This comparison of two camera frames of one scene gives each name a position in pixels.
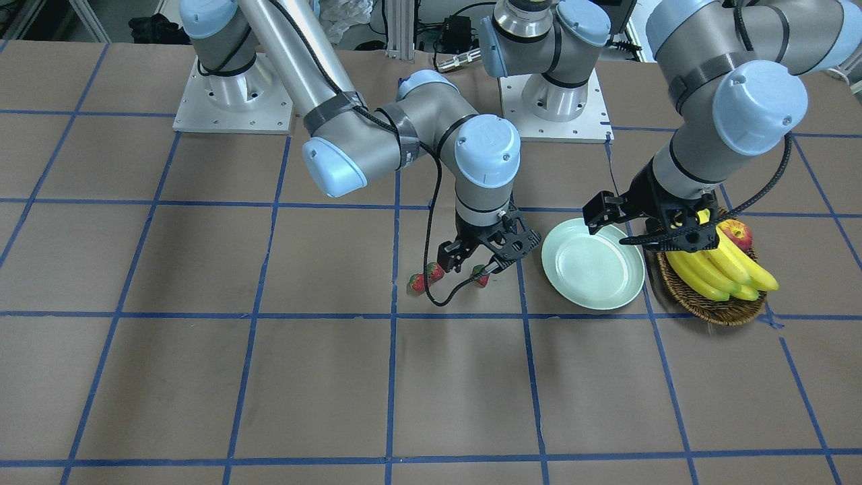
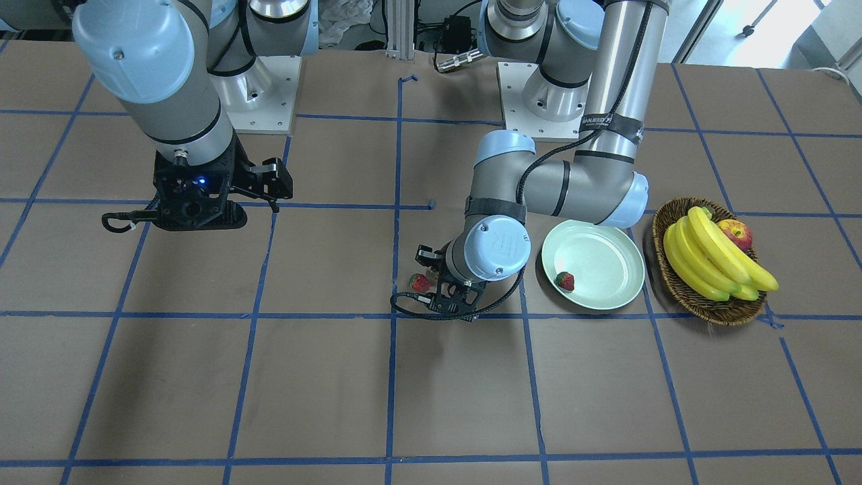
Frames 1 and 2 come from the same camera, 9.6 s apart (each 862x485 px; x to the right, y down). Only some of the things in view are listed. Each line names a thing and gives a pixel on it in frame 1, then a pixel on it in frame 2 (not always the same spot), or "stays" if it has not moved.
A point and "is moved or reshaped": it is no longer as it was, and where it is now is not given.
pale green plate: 593,271 stays
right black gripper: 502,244 to 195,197
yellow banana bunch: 722,272 stays
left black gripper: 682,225 to 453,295
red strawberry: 417,281 stays
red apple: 738,232 stays
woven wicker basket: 720,311 stays
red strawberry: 482,280 is moved or reshaped
